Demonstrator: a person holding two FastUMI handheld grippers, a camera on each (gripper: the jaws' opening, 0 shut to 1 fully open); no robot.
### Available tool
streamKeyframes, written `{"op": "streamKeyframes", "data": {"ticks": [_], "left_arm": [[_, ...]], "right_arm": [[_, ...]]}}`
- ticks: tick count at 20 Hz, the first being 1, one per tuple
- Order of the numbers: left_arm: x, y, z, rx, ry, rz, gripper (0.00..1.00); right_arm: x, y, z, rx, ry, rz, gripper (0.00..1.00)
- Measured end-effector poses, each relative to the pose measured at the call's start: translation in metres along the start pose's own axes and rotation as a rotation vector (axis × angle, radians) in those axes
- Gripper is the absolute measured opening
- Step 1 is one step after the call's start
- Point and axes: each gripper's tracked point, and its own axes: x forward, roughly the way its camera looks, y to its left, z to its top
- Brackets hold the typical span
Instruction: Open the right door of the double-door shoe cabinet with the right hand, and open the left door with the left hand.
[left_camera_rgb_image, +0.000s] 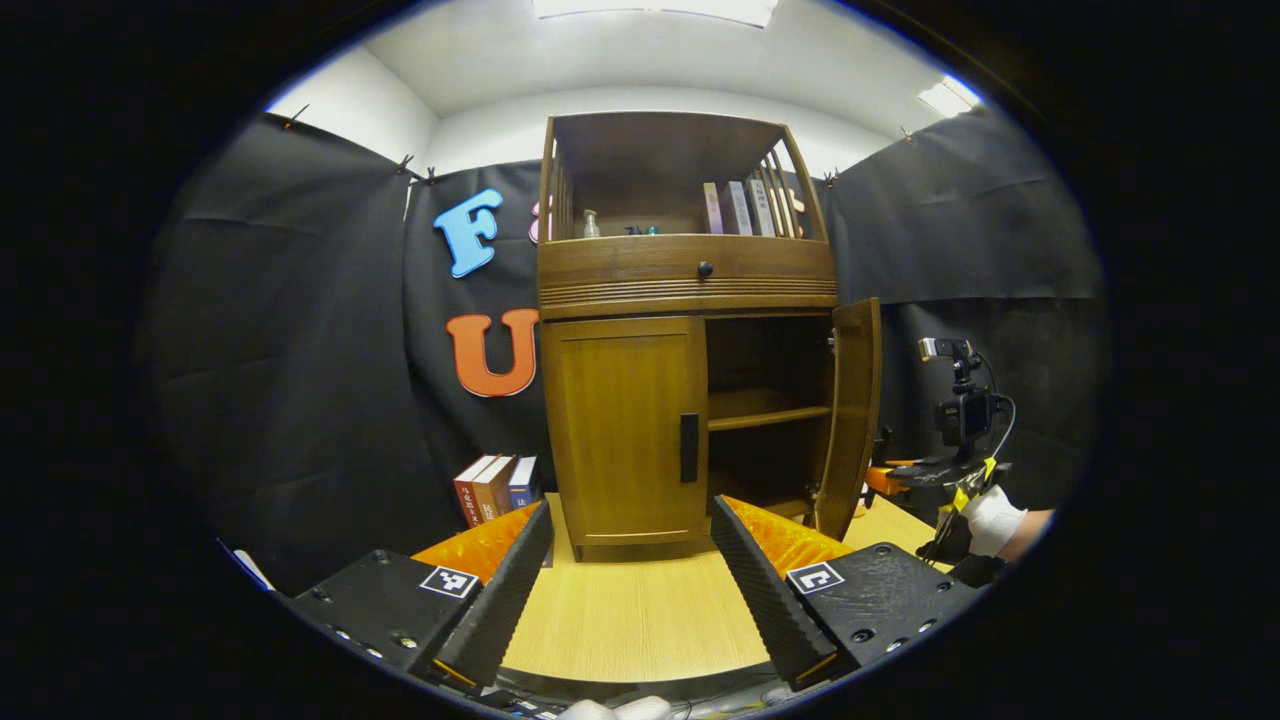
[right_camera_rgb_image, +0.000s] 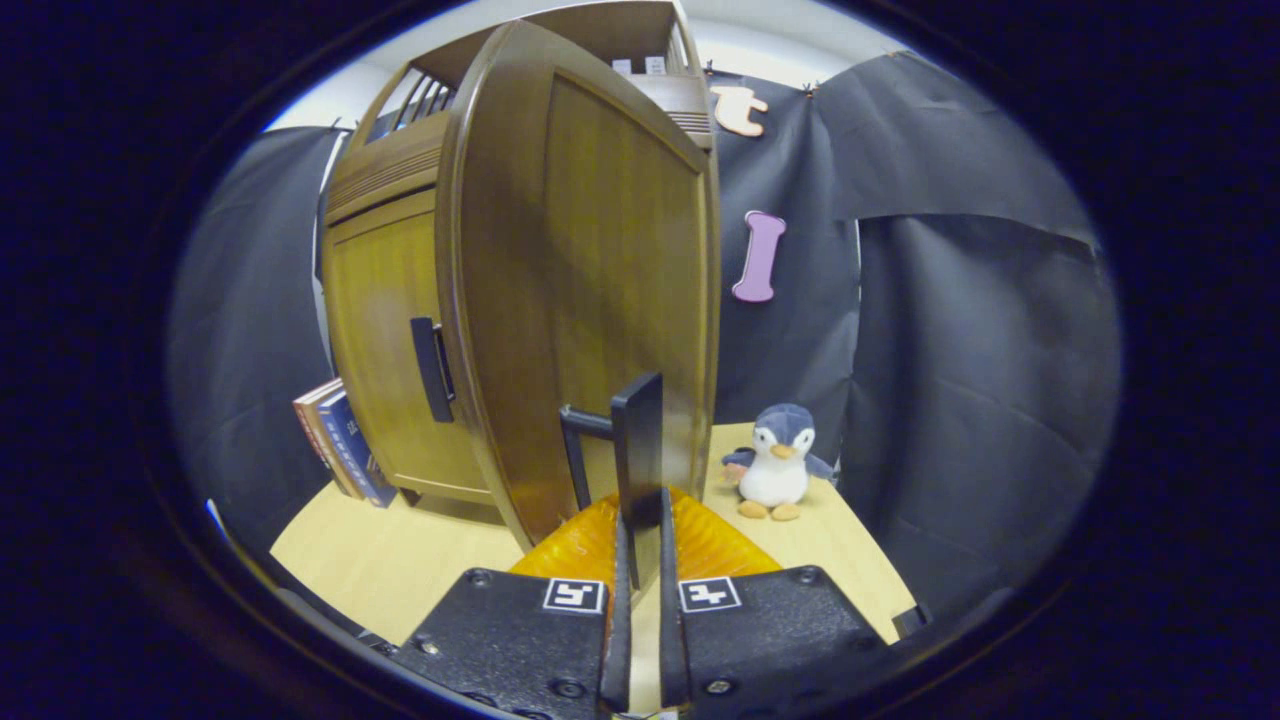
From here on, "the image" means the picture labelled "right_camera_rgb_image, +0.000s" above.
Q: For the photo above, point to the penguin plush toy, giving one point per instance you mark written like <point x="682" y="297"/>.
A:
<point x="775" y="465"/>

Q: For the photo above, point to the wooden double-door shoe cabinet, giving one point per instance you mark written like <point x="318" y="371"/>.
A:
<point x="385" y="170"/>

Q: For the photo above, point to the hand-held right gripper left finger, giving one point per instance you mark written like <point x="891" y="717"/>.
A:
<point x="622" y="640"/>

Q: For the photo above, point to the wooden shoe cabinet door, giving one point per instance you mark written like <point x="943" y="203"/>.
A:
<point x="600" y="250"/>
<point x="380" y="320"/>

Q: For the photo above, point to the blue cover book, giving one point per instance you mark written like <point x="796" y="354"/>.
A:
<point x="355" y="450"/>

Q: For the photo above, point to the black backdrop cloth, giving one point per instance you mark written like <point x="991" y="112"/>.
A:
<point x="950" y="350"/>

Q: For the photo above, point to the red cover book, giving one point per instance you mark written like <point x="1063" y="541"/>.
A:
<point x="310" y="420"/>

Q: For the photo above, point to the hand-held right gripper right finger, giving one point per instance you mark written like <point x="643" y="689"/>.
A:
<point x="668" y="640"/>

